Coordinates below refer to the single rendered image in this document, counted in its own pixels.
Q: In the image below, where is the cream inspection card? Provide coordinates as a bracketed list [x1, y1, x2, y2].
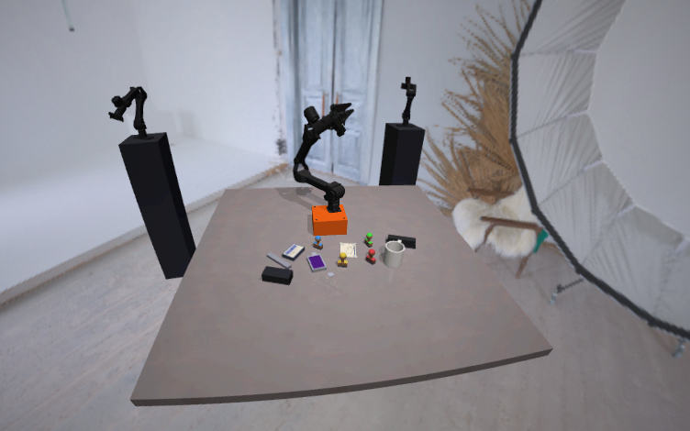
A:
[340, 242, 358, 258]

